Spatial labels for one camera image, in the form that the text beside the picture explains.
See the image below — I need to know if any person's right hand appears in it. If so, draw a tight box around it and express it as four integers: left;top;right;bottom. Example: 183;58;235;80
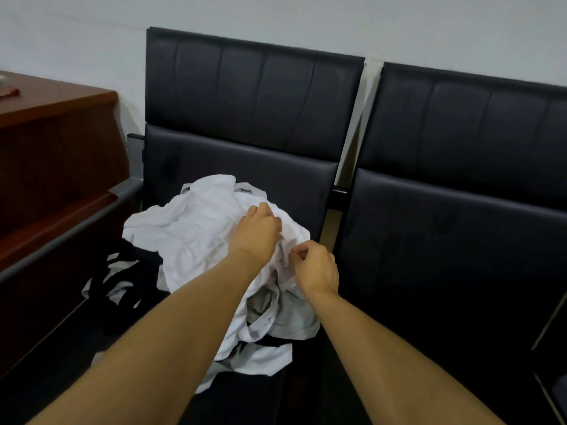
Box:
288;240;340;299

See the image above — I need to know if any person's left hand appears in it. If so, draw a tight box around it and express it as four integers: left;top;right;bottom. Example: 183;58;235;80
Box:
226;202;283;269

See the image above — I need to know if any white tank top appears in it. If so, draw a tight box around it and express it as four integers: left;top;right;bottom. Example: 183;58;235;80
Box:
212;189;313;364

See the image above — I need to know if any white garment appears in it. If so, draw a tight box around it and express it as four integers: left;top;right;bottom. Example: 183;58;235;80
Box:
122;174;249;293

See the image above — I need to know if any grey tank top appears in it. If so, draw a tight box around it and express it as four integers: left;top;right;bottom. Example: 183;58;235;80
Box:
90;342;294;394

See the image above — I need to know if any person's right forearm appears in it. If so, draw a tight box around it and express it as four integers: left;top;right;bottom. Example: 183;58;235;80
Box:
305;289;506;425

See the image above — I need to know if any person's left forearm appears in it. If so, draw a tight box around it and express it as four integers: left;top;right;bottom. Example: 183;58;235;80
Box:
26;250;266;425

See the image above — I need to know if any brown wooden cabinet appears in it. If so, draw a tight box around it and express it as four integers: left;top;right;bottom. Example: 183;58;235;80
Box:
0;70;145;377

